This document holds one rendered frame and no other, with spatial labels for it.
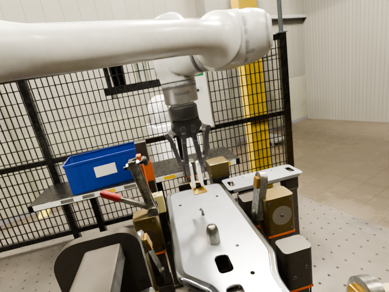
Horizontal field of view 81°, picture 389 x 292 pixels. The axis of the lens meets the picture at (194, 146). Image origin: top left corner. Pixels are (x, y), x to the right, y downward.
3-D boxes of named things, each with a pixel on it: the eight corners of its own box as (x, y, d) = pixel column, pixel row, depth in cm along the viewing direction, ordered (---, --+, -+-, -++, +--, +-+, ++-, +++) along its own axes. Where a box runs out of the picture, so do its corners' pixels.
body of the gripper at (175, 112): (167, 108, 56) (175, 143, 59) (200, 101, 57) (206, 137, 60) (165, 106, 63) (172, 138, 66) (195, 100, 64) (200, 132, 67)
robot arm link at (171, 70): (149, 87, 57) (194, 77, 50) (134, 18, 53) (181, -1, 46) (172, 83, 66) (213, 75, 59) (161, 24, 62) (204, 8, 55)
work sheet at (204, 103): (215, 127, 120) (205, 65, 112) (172, 135, 117) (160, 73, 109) (213, 126, 122) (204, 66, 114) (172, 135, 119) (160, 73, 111)
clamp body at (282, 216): (309, 290, 72) (304, 191, 63) (274, 301, 71) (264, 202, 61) (296, 274, 78) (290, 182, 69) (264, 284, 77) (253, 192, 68)
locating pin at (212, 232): (223, 248, 56) (219, 225, 54) (210, 252, 56) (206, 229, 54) (219, 240, 59) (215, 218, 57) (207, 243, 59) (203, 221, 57)
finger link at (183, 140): (186, 127, 60) (180, 127, 60) (190, 167, 63) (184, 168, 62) (184, 124, 64) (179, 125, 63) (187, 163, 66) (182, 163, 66)
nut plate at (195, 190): (208, 192, 63) (207, 188, 63) (194, 195, 62) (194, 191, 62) (201, 180, 71) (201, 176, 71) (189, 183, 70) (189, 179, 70)
